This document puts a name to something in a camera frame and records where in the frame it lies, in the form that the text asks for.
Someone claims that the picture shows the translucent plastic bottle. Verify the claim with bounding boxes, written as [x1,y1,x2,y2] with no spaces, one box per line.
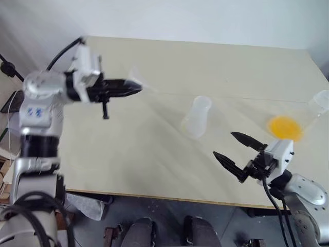
[180,95,213,140]

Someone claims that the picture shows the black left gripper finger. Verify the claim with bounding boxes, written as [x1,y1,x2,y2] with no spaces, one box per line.
[109,87,143,98]
[108,79,143,90]

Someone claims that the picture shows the white crumpled cloth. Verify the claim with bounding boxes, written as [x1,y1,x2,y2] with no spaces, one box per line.
[63,192,112,221]

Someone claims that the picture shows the clear plastic funnel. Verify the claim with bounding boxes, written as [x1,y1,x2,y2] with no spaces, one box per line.
[125,65,160,93]

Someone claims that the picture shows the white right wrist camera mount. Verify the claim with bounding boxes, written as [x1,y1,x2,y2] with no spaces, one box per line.
[262,138,295,186]

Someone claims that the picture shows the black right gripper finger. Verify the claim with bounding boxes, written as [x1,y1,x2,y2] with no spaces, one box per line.
[213,151,251,184]
[230,131,268,153]

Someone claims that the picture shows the dark rounded shape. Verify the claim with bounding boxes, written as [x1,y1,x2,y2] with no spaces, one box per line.
[182,215,222,247]
[127,217,158,247]

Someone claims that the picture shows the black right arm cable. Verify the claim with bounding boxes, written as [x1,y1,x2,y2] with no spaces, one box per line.
[262,177,290,247]
[281,197,297,247]

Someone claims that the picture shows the clear plastic beaker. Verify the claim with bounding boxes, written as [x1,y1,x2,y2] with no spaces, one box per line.
[267,89,329,143]

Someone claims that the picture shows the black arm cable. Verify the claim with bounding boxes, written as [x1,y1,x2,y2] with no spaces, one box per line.
[262,177,290,247]
[281,197,297,247]
[0,190,76,247]

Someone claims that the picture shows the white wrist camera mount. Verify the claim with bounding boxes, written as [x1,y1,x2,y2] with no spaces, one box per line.
[262,138,295,186]
[71,44,103,102]

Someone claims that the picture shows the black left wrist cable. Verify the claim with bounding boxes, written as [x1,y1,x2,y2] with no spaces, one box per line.
[45,37,87,72]

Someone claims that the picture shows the black tripod stand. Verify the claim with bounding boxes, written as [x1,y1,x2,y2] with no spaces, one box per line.
[0,53,24,81]

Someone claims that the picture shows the orange liquid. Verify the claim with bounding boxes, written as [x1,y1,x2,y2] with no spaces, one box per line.
[268,115,304,142]

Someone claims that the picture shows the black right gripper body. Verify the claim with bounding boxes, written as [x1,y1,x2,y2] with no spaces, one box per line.
[246,150,275,184]

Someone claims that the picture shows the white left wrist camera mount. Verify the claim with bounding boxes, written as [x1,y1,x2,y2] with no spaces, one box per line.
[71,44,103,102]

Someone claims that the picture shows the dark flat panel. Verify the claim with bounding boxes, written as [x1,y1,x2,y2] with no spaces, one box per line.
[0,89,23,114]

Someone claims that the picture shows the black left upper arm cable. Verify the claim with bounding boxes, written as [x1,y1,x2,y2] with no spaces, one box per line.
[0,190,76,247]

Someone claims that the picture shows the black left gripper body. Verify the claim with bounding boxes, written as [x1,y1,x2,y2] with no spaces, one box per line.
[86,73,112,120]

